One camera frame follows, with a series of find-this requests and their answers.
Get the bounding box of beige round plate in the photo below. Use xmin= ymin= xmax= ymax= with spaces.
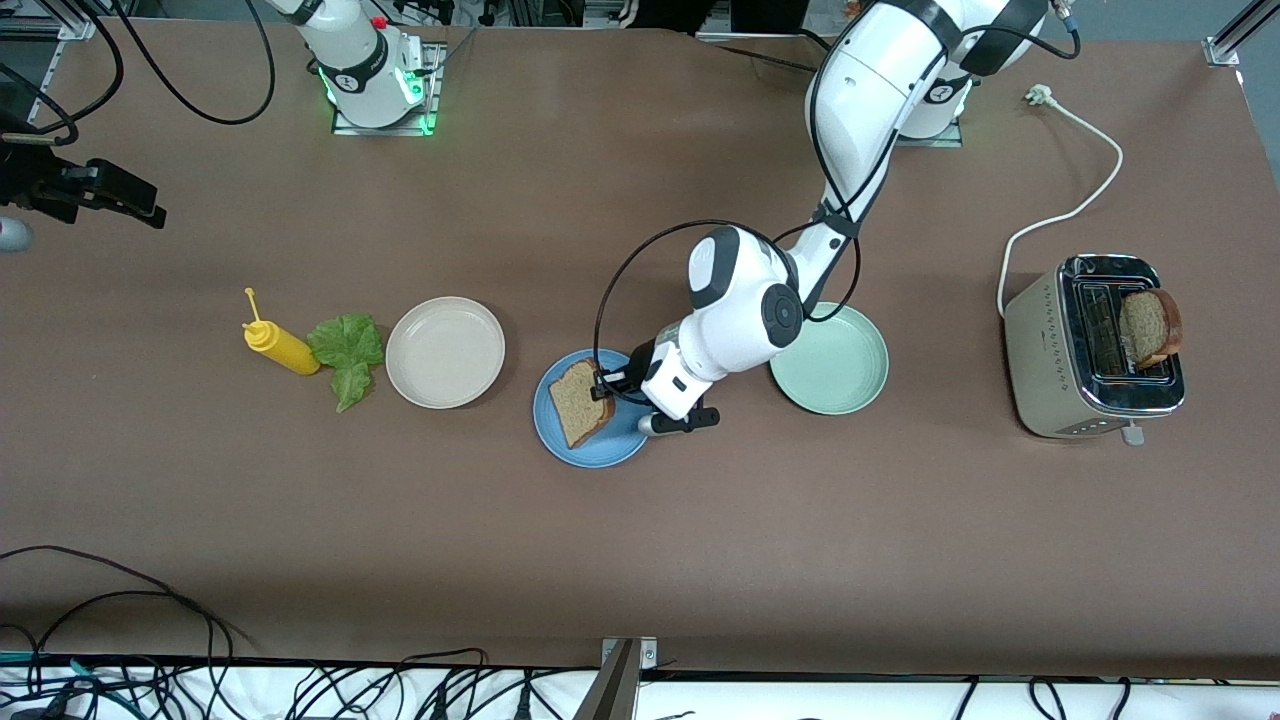
xmin=385 ymin=296 xmax=507 ymax=410

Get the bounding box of thin black arched cable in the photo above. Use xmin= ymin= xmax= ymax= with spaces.
xmin=395 ymin=648 xmax=491 ymax=720

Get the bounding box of brown bread slice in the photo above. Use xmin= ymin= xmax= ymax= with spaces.
xmin=1118 ymin=288 xmax=1184 ymax=369
xmin=548 ymin=358 xmax=616 ymax=449

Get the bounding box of pale green round plate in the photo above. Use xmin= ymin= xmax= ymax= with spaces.
xmin=768 ymin=301 xmax=890 ymax=416

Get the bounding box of long looping black cable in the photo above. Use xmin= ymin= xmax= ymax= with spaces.
xmin=0 ymin=545 xmax=256 ymax=661

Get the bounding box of white toaster power cord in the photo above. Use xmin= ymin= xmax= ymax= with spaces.
xmin=998 ymin=85 xmax=1124 ymax=321

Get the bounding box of silver beige toaster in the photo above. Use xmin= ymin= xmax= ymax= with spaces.
xmin=1003 ymin=253 xmax=1188 ymax=446

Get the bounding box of grey metal beam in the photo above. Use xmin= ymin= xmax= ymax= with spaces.
xmin=575 ymin=640 xmax=641 ymax=720

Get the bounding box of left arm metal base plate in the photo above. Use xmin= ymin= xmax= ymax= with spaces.
xmin=895 ymin=120 xmax=963 ymax=148

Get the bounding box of green lettuce leaf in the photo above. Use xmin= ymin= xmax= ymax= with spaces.
xmin=306 ymin=312 xmax=386 ymax=414

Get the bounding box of black base cable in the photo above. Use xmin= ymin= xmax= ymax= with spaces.
xmin=715 ymin=40 xmax=831 ymax=76

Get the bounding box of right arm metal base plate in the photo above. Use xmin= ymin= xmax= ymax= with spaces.
xmin=332 ymin=42 xmax=441 ymax=136

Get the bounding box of yellow mustard squeeze bottle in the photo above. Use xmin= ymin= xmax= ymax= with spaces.
xmin=243 ymin=288 xmax=322 ymax=377

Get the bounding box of blue round plate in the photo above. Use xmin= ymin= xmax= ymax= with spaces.
xmin=533 ymin=347 xmax=656 ymax=469

